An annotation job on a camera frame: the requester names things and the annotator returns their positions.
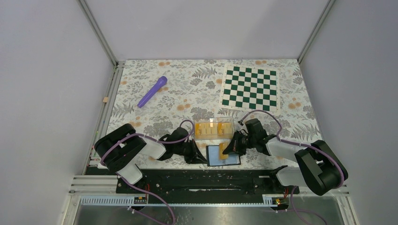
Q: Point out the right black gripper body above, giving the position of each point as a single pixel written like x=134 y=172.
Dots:
x=250 y=139

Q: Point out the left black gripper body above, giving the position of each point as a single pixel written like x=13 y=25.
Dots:
x=186 y=149

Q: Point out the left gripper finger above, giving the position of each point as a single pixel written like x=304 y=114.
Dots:
x=196 y=158
x=194 y=147

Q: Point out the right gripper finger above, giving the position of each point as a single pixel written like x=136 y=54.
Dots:
x=236 y=141
x=235 y=149

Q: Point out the black leather card holder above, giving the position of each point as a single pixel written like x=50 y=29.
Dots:
x=215 y=157

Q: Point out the clear plastic card box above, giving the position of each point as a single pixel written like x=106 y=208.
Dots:
x=216 y=120

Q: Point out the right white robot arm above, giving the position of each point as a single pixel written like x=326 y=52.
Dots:
x=318 y=167

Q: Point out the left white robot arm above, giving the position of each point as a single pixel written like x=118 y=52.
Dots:
x=118 y=149

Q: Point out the gold credit cards stack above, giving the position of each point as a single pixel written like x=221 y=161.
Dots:
x=212 y=130

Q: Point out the floral pattern table mat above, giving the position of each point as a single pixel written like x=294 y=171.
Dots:
x=193 y=91

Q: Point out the green white chessboard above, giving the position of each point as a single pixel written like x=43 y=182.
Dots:
x=249 y=88

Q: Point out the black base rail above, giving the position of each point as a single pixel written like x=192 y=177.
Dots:
x=197 y=186

